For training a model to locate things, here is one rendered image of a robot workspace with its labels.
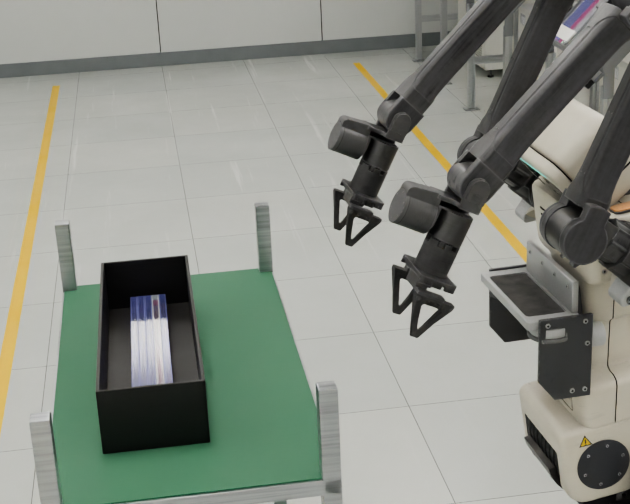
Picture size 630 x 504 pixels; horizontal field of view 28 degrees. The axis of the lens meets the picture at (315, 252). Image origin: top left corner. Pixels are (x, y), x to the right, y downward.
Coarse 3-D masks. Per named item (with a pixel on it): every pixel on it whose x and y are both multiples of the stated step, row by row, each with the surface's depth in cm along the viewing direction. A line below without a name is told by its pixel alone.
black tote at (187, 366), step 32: (128, 288) 251; (160, 288) 252; (128, 320) 247; (192, 320) 229; (128, 352) 233; (192, 352) 232; (96, 384) 198; (128, 384) 220; (160, 384) 197; (192, 384) 198; (128, 416) 198; (160, 416) 199; (192, 416) 200; (128, 448) 200
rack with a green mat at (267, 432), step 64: (64, 256) 263; (64, 320) 251; (256, 320) 247; (64, 384) 224; (256, 384) 221; (320, 384) 187; (64, 448) 202; (192, 448) 201; (256, 448) 200; (320, 448) 189
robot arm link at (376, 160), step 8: (376, 136) 236; (368, 144) 235; (376, 144) 235; (384, 144) 235; (392, 144) 236; (368, 152) 236; (376, 152) 235; (384, 152) 235; (392, 152) 236; (368, 160) 236; (376, 160) 235; (384, 160) 236; (392, 160) 237; (384, 168) 236
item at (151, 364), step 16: (144, 304) 245; (160, 304) 245; (144, 320) 238; (160, 320) 238; (144, 336) 231; (160, 336) 231; (144, 352) 224; (160, 352) 224; (144, 368) 218; (160, 368) 218; (144, 384) 213
